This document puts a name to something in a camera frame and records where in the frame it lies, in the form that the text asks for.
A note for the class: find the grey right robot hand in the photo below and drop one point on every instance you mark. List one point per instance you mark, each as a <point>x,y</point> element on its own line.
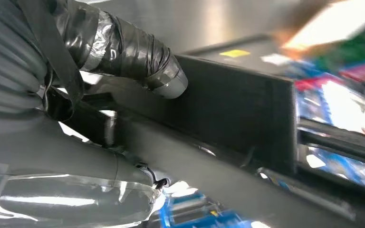
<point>59,157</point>

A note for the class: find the yellow sticker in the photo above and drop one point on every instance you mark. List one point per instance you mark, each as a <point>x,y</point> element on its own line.
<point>234,53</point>

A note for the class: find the white sticker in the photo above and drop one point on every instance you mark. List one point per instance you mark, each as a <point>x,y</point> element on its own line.
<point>272,59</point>

